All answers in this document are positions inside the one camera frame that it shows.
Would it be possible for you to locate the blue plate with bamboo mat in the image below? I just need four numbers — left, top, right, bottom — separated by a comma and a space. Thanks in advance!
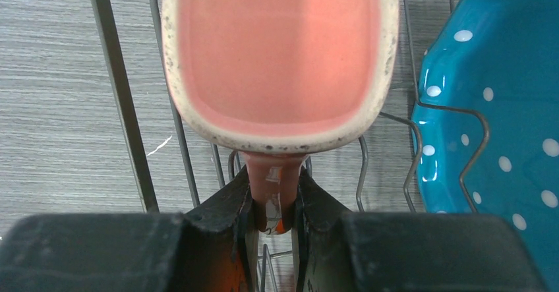
412, 0, 558, 291

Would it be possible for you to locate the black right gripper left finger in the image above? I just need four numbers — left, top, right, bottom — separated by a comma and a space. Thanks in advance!
1, 170, 254, 291

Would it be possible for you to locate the black wire dish rack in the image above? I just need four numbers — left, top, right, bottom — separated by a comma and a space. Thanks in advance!
82, 0, 494, 292

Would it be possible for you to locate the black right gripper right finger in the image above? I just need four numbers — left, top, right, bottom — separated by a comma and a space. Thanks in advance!
292, 169, 548, 291

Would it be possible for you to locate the pink floral mug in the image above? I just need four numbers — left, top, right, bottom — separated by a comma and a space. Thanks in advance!
161, 0, 399, 234

